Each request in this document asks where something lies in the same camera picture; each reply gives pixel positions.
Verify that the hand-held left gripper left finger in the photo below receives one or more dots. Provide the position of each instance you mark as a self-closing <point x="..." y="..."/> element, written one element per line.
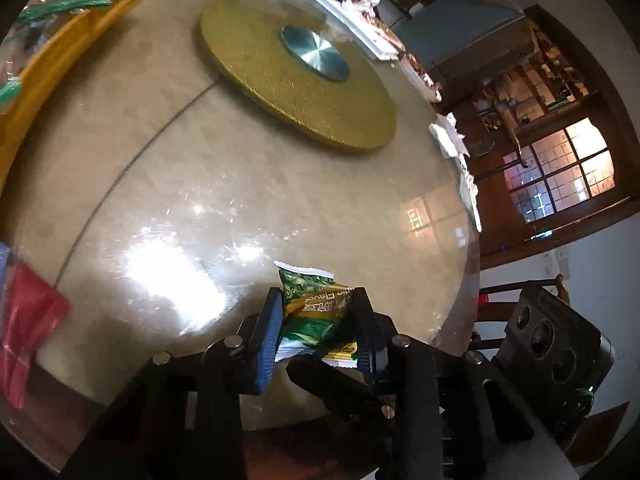
<point x="267" y="345"/>

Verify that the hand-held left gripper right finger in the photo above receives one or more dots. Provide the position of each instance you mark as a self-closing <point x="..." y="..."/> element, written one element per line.
<point x="365" y="340"/>

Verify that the green snack packet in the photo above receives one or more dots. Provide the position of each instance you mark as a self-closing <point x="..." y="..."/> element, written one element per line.
<point x="310" y="320"/>

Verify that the white tray with yellow rim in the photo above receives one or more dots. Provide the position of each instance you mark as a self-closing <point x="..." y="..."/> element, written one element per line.
<point x="50" y="77"/>

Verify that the dark wooden chair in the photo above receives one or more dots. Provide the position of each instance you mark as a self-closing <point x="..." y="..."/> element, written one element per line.
<point x="500" y="287"/>

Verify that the wooden door with glass panes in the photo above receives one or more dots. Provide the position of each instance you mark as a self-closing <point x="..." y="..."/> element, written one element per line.
<point x="575" y="160"/>

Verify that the white paper sheets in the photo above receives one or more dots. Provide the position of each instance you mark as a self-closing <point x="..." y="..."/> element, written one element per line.
<point x="450" y="136"/>

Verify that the red plastic packet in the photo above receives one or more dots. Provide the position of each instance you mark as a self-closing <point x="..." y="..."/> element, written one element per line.
<point x="27" y="320"/>

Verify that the red and white wrapper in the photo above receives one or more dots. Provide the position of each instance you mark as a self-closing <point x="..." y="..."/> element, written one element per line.
<point x="420" y="72"/>

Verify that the yellow turntable disc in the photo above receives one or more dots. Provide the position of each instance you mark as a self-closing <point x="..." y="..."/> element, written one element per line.
<point x="260" y="70"/>

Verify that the blue packet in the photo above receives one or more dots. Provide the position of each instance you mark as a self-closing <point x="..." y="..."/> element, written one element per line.
<point x="3" y="265"/>

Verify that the grey cabinet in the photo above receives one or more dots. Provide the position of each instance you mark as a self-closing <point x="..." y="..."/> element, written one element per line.
<point x="475" y="25"/>

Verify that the white wall socket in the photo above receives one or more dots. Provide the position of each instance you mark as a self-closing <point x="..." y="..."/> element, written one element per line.
<point x="561" y="261"/>

